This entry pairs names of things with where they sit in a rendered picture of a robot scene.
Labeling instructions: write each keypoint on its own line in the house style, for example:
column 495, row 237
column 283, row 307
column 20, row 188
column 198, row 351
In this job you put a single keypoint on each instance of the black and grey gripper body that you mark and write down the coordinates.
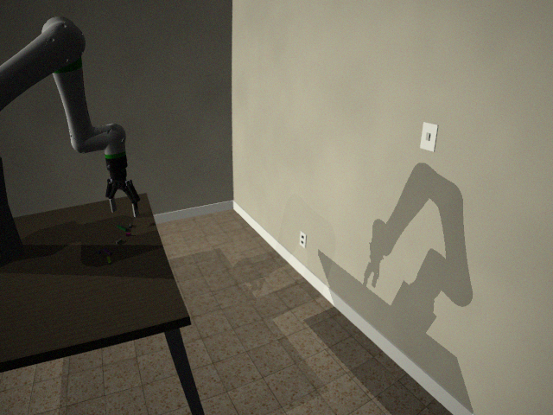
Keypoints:
column 121, row 176

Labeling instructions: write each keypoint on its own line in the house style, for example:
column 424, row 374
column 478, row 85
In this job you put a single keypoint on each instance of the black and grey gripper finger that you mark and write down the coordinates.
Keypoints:
column 110, row 192
column 132, row 194

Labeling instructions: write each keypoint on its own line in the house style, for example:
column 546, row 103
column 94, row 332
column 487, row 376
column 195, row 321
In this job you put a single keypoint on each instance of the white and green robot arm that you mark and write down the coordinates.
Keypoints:
column 58, row 51

